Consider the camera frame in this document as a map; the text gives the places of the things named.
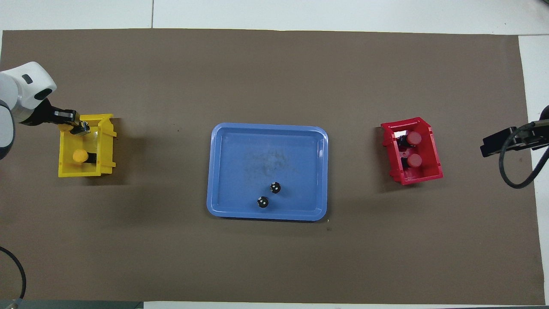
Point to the brown paper table mat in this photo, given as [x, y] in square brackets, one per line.
[274, 257]

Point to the red push button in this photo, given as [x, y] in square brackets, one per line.
[414, 138]
[414, 160]

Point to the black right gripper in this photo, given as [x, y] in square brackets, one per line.
[536, 137]

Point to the blue plastic tray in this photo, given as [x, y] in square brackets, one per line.
[240, 171]

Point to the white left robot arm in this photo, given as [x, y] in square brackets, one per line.
[17, 86]

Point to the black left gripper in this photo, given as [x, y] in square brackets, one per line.
[40, 115]

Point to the red plastic bin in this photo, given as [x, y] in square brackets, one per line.
[431, 159]

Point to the black cylinder capacitor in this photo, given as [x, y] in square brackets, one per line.
[275, 187]
[263, 202]

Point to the yellow plastic bin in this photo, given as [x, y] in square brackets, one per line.
[107, 150]

